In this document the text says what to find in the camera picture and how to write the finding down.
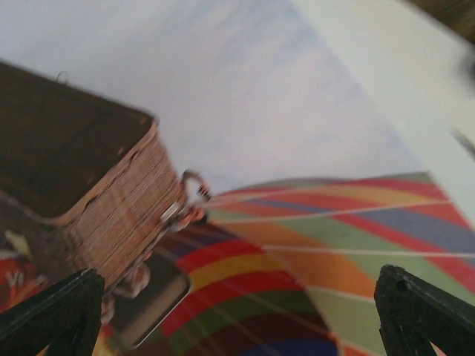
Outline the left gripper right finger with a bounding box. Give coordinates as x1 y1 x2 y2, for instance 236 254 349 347
374 265 474 355

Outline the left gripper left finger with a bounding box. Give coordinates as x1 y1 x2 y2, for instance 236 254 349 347
1 268 105 355

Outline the hot air balloon photo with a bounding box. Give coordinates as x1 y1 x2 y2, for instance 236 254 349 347
1 1 474 355

